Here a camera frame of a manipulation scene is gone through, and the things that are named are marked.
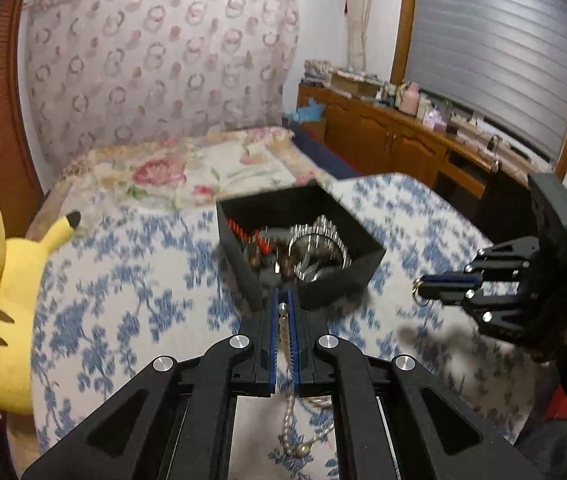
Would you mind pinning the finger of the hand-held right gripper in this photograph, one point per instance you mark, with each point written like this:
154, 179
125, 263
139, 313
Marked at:
498, 310
443, 280

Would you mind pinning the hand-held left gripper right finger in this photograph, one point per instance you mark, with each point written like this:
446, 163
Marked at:
294, 340

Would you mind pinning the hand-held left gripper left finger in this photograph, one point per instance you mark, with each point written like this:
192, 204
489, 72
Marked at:
274, 340

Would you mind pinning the black square box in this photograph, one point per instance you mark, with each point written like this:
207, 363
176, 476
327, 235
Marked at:
343, 280

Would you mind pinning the silver bangle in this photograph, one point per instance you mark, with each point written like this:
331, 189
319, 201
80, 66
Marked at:
344, 255

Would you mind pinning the red cloth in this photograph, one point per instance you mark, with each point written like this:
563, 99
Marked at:
561, 405

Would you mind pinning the blue floral blanket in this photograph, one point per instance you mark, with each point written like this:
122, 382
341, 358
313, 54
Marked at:
128, 310

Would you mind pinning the wooden cabinet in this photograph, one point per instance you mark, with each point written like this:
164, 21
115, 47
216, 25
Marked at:
388, 135

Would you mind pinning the cluster of small containers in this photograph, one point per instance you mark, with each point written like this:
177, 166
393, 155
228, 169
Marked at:
438, 115

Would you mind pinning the dark blue bed side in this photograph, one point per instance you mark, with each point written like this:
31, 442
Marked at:
328, 152

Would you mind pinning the pink bottle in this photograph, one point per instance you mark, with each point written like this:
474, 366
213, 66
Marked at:
410, 97

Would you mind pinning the pink floral blanket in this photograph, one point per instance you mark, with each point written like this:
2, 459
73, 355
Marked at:
163, 175

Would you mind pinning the cardboard box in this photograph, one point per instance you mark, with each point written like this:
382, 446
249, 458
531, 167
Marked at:
356, 84

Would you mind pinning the blue plastic bag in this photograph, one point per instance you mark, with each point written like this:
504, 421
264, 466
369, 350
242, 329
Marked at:
308, 110

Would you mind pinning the grey window blind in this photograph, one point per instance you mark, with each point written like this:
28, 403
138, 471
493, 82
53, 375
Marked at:
493, 45

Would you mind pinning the stack of folded cloths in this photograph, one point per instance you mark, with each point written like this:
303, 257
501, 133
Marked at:
318, 72

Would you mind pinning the yellow plush toy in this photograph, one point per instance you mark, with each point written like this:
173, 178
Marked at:
8, 310

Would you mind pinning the white curtain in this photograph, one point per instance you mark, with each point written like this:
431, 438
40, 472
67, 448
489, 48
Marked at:
361, 10

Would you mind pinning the wooden window frame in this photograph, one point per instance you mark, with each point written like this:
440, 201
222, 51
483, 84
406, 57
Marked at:
397, 20

